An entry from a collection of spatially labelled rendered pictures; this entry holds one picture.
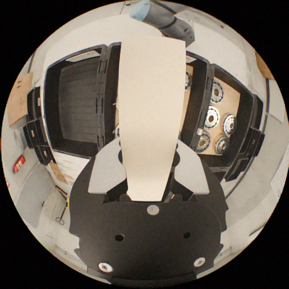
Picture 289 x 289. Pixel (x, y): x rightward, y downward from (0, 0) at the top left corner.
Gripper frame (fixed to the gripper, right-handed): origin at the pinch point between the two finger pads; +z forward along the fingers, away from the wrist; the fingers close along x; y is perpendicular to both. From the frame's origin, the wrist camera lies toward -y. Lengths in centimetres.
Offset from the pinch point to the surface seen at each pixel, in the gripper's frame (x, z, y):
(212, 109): 25.3, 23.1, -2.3
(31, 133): -159, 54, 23
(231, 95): 38.5, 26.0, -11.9
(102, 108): -12.1, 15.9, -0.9
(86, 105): -24.2, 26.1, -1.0
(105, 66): -11.9, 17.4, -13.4
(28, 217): -286, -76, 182
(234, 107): 43, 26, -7
